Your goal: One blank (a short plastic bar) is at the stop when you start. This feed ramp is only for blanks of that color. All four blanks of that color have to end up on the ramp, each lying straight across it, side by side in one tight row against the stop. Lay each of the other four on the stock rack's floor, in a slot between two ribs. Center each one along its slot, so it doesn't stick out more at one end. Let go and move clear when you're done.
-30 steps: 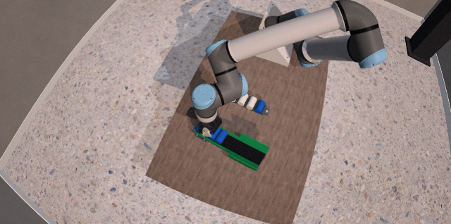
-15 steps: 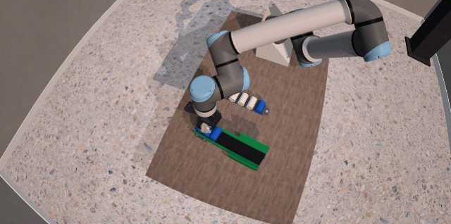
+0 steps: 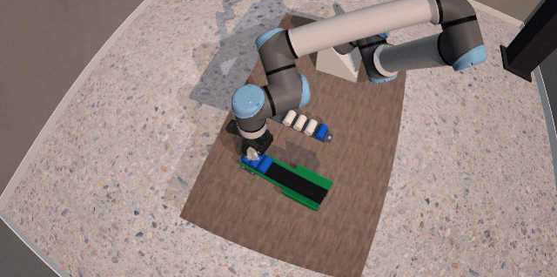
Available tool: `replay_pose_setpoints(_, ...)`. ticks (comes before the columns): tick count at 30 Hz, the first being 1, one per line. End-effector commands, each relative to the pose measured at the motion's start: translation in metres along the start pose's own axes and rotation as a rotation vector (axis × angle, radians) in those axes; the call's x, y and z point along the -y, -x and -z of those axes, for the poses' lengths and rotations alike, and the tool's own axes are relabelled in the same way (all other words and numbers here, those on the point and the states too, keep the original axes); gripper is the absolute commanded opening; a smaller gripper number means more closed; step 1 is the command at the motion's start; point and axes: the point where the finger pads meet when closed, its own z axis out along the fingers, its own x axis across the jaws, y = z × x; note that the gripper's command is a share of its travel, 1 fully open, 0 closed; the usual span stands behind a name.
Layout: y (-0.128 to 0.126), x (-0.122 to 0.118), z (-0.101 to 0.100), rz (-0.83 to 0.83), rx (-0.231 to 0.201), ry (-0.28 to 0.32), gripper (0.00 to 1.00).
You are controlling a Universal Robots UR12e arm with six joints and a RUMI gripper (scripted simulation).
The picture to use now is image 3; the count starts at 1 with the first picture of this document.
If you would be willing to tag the blue cylinder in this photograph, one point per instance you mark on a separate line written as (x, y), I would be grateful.
(321, 132)
(254, 163)
(264, 164)
(245, 160)

